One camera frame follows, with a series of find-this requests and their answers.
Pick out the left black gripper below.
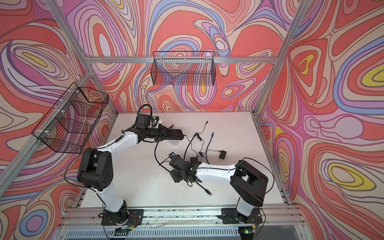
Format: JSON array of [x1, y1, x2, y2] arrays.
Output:
[[144, 124, 174, 143]]

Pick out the black ethernet cable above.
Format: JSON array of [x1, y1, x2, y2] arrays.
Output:
[[153, 124, 213, 196]]

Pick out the black network switch box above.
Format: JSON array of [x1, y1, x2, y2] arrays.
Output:
[[165, 129, 184, 141]]

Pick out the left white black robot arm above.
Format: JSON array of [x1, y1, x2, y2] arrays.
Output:
[[77, 104, 172, 214]]

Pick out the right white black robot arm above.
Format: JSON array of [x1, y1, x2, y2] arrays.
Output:
[[169, 153, 269, 217]]

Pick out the white square router box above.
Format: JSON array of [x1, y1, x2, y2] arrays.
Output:
[[168, 140, 182, 147]]

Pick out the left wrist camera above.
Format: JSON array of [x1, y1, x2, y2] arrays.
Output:
[[152, 116, 161, 128]]

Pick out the blue ethernet cable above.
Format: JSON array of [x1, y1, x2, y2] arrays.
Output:
[[204, 131, 215, 164]]

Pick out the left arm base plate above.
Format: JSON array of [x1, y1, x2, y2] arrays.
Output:
[[98, 209, 144, 227]]

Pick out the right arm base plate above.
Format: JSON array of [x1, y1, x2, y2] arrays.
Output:
[[217, 208, 263, 225]]

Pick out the rear black wire basket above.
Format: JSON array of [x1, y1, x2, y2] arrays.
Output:
[[151, 51, 216, 86]]

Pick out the black wire basket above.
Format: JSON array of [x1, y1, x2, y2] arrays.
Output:
[[32, 83, 109, 154], [151, 51, 216, 86]]

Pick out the left black wire basket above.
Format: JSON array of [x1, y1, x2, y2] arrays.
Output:
[[32, 83, 109, 154]]

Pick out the aluminium front rail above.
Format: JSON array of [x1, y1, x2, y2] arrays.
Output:
[[53, 205, 313, 240]]

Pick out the aluminium frame struts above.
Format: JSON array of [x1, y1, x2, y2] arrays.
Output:
[[0, 0, 316, 240]]

